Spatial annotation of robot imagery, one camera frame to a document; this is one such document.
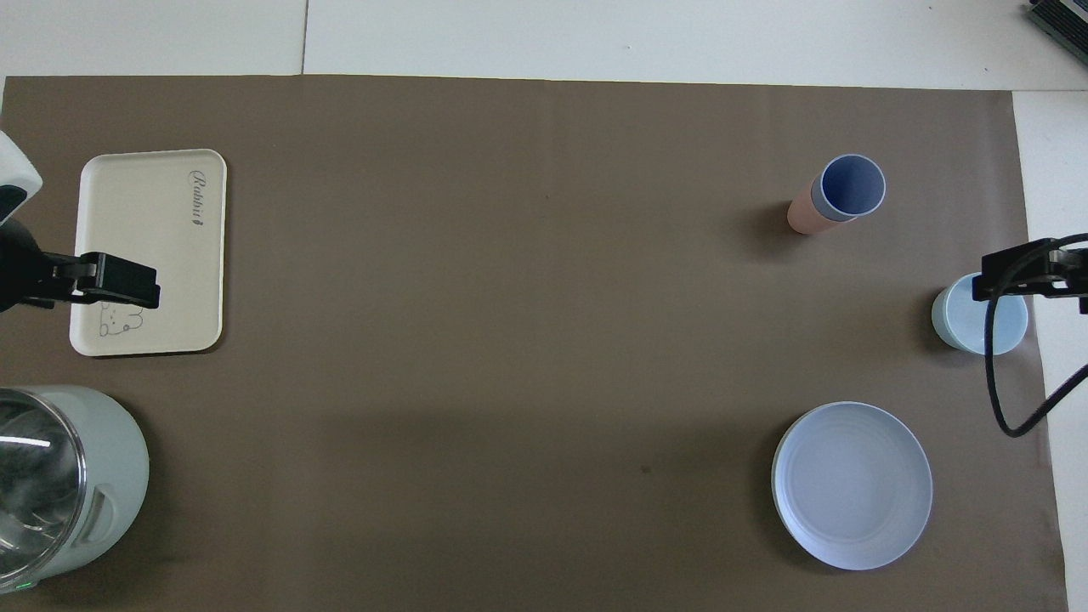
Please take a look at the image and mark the pale blue plate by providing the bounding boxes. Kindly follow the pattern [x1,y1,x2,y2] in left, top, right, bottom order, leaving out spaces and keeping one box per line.
[772,401,933,570]

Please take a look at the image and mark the light blue bowl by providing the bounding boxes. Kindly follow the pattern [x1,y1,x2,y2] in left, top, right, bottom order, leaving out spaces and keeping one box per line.
[932,272,1029,356]

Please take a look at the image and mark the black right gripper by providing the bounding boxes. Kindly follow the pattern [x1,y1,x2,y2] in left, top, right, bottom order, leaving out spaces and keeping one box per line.
[973,240,1088,315]

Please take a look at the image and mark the glass pot lid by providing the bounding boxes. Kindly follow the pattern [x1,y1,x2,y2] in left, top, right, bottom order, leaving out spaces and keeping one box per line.
[0,391,88,583]

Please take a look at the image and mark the brown paper table mat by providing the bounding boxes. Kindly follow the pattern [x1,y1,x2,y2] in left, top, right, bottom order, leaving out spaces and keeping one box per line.
[0,75,1069,612]

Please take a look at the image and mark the cream tray with rabbit print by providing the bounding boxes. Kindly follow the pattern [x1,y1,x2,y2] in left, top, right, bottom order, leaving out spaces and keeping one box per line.
[70,150,228,356]

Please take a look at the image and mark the dark grey ribbed device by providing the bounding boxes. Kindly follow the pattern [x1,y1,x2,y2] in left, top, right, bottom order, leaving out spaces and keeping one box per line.
[1024,0,1088,57]

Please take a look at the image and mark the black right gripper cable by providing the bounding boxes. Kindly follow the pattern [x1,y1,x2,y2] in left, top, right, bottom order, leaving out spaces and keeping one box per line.
[983,233,1088,439]

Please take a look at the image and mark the blue ribbed cup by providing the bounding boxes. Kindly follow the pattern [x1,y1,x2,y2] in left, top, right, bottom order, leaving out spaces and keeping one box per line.
[810,154,887,224]

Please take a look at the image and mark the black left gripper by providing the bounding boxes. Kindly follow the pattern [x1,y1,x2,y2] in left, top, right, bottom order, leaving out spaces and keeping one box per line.
[0,219,161,314]

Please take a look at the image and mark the pale green electric pot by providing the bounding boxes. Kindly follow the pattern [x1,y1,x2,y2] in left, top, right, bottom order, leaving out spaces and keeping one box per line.
[0,385,150,594]

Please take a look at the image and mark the pink cup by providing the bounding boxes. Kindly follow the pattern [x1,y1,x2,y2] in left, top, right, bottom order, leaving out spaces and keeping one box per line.
[787,191,838,235]

